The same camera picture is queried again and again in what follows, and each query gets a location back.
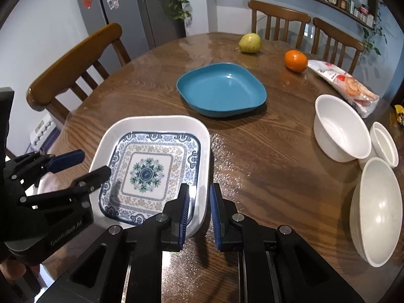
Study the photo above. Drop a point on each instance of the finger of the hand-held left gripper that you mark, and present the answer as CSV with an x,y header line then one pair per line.
x,y
94,178
68,160

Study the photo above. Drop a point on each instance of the grey refrigerator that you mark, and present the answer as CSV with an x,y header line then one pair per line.
x,y
135,19

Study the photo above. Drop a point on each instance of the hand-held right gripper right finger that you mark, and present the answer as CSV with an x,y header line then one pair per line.
x,y
216,217

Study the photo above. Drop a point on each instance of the orange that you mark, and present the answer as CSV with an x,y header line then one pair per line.
x,y
296,61

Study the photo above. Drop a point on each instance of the blue square plate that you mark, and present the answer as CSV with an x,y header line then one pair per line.
x,y
221,88

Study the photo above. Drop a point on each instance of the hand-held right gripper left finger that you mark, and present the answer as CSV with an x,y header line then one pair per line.
x,y
185,215

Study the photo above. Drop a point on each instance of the white patterned square plate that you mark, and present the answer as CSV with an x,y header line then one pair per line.
x,y
148,151

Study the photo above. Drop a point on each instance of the green pear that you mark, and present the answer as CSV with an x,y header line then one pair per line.
x,y
251,42

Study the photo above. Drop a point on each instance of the clear snack packet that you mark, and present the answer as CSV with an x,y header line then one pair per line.
x,y
347,85

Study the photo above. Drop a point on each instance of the medium white bowl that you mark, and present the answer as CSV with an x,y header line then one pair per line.
x,y
341,129

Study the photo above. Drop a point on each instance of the trailing green shelf plant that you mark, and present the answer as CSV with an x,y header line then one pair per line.
x,y
374,42

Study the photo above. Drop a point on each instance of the small white bowl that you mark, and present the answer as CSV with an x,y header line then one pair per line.
x,y
383,143

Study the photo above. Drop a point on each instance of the yellow snack packet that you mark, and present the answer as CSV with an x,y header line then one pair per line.
x,y
399,113

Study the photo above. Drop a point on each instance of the red paper fridge decoration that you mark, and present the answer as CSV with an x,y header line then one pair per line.
x,y
87,1

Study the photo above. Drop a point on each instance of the wooden chair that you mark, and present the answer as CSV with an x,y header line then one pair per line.
x,y
277,9
334,30
72,60

